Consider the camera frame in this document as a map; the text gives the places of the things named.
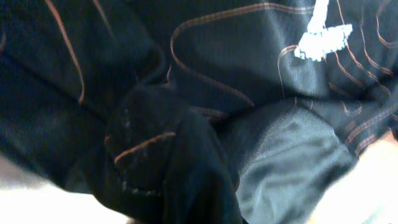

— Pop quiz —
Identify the black printed cycling jersey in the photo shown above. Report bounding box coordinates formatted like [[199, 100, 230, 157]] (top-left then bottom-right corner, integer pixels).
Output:
[[1, 1, 397, 223]]

